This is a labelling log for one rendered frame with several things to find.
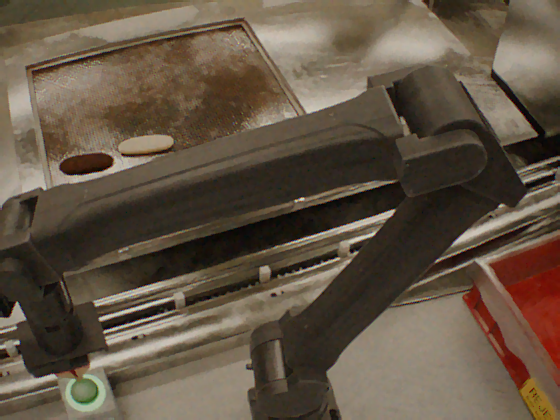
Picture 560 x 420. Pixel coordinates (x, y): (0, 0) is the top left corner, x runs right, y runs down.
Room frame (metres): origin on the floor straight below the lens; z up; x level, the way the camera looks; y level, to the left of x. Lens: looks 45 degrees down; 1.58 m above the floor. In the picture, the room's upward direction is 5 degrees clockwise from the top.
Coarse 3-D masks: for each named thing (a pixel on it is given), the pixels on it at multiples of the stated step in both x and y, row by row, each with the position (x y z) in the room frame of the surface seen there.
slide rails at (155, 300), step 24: (552, 168) 0.93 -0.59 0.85; (528, 192) 0.84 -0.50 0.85; (336, 240) 0.67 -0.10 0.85; (360, 240) 0.68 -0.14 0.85; (264, 264) 0.61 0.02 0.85; (288, 264) 0.61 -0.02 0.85; (336, 264) 0.62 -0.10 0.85; (192, 288) 0.55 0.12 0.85; (216, 288) 0.55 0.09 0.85; (264, 288) 0.56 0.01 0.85; (120, 312) 0.48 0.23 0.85; (168, 312) 0.50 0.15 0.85; (192, 312) 0.50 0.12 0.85; (0, 360) 0.36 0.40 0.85
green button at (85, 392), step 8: (72, 384) 0.32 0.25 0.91; (80, 384) 0.32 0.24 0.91; (88, 384) 0.32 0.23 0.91; (96, 384) 0.33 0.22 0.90; (72, 392) 0.31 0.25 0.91; (80, 392) 0.31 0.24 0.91; (88, 392) 0.31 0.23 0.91; (96, 392) 0.31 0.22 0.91; (80, 400) 0.30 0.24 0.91; (88, 400) 0.30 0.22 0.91
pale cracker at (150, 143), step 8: (152, 136) 0.80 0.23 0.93; (160, 136) 0.81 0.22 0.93; (168, 136) 0.81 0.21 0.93; (120, 144) 0.78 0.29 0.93; (128, 144) 0.78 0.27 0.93; (136, 144) 0.78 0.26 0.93; (144, 144) 0.78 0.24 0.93; (152, 144) 0.78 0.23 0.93; (160, 144) 0.79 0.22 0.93; (168, 144) 0.79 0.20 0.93; (128, 152) 0.76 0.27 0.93; (136, 152) 0.77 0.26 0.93; (144, 152) 0.77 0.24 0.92; (152, 152) 0.78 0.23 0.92
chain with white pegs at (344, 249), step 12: (552, 180) 0.91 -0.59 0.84; (348, 252) 0.65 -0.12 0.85; (312, 264) 0.63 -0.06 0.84; (264, 276) 0.57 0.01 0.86; (276, 276) 0.60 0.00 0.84; (228, 288) 0.56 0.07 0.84; (240, 288) 0.57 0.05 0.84; (180, 300) 0.51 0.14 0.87; (192, 300) 0.53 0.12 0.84; (204, 300) 0.53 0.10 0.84; (156, 312) 0.50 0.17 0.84; (108, 324) 0.47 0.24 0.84; (120, 324) 0.47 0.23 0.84; (12, 348) 0.38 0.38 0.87
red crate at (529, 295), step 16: (544, 272) 0.65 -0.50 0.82; (512, 288) 0.61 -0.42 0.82; (528, 288) 0.61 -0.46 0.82; (544, 288) 0.61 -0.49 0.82; (480, 304) 0.55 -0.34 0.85; (528, 304) 0.58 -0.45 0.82; (544, 304) 0.58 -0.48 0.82; (480, 320) 0.53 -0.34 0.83; (528, 320) 0.54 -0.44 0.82; (544, 320) 0.54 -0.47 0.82; (496, 336) 0.50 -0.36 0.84; (544, 336) 0.51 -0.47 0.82; (496, 352) 0.47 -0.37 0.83; (512, 368) 0.44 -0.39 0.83
